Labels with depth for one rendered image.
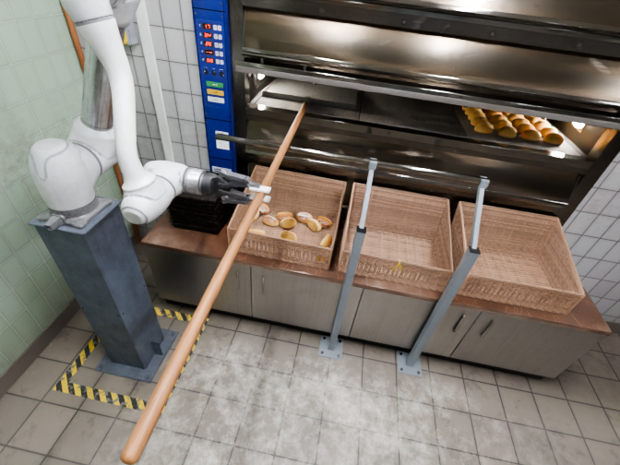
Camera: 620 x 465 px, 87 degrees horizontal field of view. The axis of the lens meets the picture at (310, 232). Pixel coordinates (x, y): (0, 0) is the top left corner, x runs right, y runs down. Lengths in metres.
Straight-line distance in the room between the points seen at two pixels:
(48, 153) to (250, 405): 1.44
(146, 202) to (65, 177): 0.36
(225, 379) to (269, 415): 0.31
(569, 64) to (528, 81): 0.17
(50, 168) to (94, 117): 0.24
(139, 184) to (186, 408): 1.27
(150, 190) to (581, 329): 2.01
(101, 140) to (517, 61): 1.74
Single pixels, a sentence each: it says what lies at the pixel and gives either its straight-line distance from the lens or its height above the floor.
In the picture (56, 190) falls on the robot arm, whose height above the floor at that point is 1.14.
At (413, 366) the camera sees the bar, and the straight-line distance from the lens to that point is 2.22.
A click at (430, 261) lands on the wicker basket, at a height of 0.59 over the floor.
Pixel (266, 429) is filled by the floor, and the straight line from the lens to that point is 1.93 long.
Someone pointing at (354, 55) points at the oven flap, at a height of 1.50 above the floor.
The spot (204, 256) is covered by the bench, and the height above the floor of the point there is 0.56.
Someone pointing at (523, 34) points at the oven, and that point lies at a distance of 1.83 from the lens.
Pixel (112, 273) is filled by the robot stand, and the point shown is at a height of 0.74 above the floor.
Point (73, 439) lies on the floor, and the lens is 2.12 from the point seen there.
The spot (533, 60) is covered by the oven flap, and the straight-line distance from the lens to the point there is 1.89.
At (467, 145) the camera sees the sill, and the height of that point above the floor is 1.16.
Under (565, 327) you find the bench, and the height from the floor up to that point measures 0.54.
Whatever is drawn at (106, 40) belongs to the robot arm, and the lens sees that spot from 1.13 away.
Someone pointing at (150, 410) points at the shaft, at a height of 1.19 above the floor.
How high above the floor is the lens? 1.82
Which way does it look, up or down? 40 degrees down
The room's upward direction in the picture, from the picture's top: 7 degrees clockwise
